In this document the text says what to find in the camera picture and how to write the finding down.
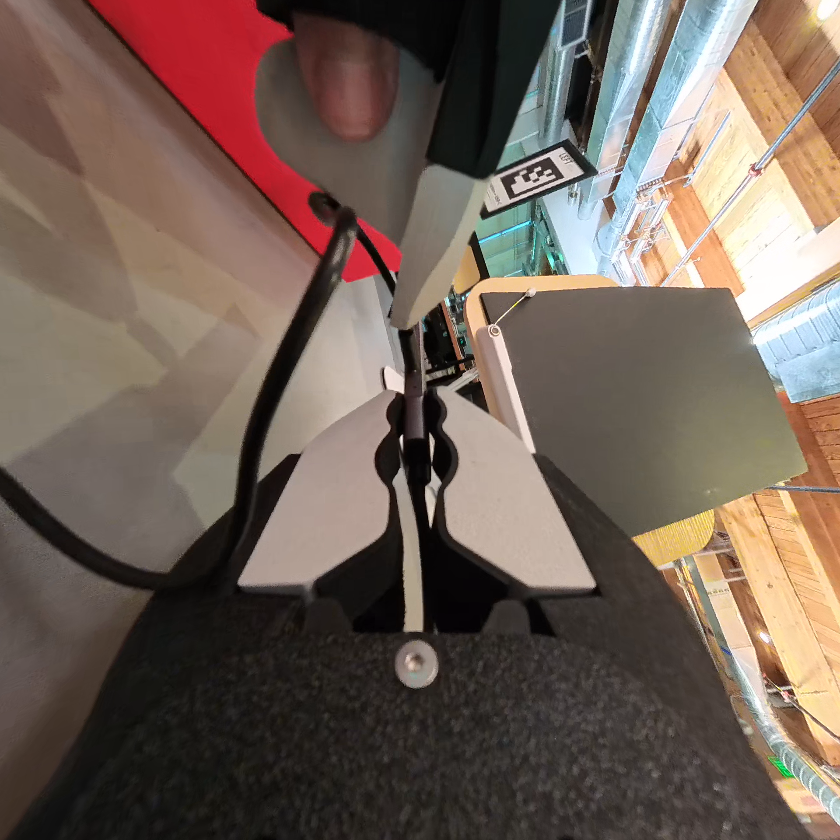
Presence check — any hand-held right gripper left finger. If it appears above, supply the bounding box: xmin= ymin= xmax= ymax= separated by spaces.
xmin=238 ymin=392 xmax=404 ymax=631

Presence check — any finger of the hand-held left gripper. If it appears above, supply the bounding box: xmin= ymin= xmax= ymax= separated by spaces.
xmin=390 ymin=164 xmax=491 ymax=329

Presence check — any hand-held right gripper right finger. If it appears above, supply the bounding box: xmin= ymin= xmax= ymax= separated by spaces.
xmin=425 ymin=386 xmax=598 ymax=634

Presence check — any dark grey usb hub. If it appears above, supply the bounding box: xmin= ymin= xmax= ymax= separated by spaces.
xmin=400 ymin=387 xmax=435 ymax=490

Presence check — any black usb cable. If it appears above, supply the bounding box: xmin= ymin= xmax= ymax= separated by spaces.
xmin=0 ymin=190 xmax=424 ymax=592

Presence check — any red plastic bin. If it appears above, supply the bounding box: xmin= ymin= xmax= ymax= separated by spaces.
xmin=88 ymin=0 xmax=403 ymax=284

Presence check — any ceiling vent grille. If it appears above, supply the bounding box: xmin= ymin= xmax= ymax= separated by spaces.
xmin=561 ymin=0 xmax=595 ymax=50

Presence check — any marker sign on stand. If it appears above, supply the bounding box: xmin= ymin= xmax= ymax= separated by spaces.
xmin=479 ymin=140 xmax=599 ymax=221

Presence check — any wood-framed black board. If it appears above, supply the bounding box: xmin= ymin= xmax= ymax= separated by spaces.
xmin=462 ymin=276 xmax=809 ymax=567

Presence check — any metal sprinkler pipe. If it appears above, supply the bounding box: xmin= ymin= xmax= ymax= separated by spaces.
xmin=663 ymin=62 xmax=840 ymax=286

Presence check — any round silver ventilation duct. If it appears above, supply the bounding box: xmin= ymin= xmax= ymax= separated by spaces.
xmin=581 ymin=0 xmax=677 ymax=204

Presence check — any foil-wrapped ventilation duct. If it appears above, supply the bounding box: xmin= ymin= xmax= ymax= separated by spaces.
xmin=613 ymin=0 xmax=765 ymax=293

